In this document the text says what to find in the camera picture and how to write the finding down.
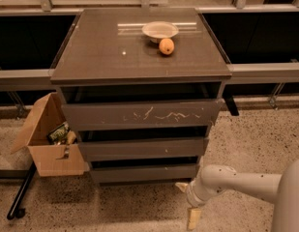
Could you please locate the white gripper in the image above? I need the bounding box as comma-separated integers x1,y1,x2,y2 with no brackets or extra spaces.
175,179,209,231

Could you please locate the grey bottom drawer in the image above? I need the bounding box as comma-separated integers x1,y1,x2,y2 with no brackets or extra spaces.
90,164,198,184

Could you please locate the grey drawer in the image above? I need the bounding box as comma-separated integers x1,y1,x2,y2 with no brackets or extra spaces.
62,100,222,131
90,164,198,184
79,137,209,161

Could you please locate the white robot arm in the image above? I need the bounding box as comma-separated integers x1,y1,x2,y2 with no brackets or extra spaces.
175,159,299,232

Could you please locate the grey middle drawer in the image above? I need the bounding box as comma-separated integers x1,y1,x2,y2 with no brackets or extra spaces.
79,137,209,161

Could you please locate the grey top drawer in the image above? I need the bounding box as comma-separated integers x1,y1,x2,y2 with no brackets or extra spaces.
62,100,222,131

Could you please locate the grey drawer cabinet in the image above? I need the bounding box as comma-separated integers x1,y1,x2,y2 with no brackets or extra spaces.
51,8,230,172

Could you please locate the cardboard box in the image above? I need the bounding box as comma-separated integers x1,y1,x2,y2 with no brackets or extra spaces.
11,93,86,177

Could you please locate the green snack bag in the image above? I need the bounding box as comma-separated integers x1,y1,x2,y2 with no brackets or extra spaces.
46,122,70,145

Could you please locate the orange fruit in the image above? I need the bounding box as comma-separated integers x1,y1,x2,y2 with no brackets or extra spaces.
159,39,174,55

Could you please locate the white bowl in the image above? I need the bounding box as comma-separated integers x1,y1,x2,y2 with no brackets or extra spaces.
142,21,179,44

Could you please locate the black metal floor stand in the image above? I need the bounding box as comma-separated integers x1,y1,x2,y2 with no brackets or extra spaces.
0,162,37,220

